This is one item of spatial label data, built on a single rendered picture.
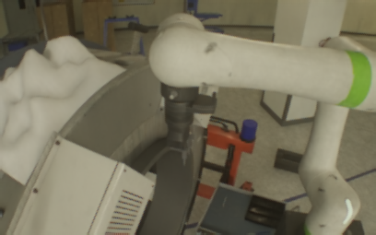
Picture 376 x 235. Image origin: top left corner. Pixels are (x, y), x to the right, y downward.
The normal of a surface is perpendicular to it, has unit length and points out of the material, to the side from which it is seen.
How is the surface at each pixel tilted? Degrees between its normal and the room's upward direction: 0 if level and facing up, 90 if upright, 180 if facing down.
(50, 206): 35
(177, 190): 70
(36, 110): 57
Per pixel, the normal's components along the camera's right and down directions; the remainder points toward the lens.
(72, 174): -0.20, -0.42
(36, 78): 0.63, 0.03
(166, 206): -0.30, -0.12
